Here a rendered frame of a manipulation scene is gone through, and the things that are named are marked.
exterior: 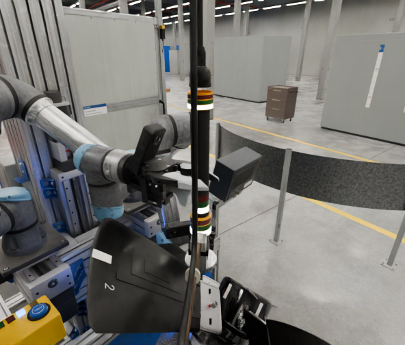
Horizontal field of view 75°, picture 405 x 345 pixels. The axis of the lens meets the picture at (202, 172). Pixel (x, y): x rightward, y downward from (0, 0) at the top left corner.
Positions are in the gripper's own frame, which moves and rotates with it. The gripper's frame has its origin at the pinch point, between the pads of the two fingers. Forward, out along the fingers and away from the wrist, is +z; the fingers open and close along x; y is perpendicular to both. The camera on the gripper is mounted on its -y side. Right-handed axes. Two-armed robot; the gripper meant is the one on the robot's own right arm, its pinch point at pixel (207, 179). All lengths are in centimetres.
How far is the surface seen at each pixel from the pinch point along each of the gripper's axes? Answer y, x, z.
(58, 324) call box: 45, 17, -36
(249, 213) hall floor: 149, -216, -64
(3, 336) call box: 42, 27, -43
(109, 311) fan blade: 9.9, 24.0, -1.7
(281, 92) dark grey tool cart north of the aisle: 73, -670, -155
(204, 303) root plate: 23.0, 7.3, 3.5
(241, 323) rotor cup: 27.0, 4.8, 10.4
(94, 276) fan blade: 7.1, 22.5, -5.8
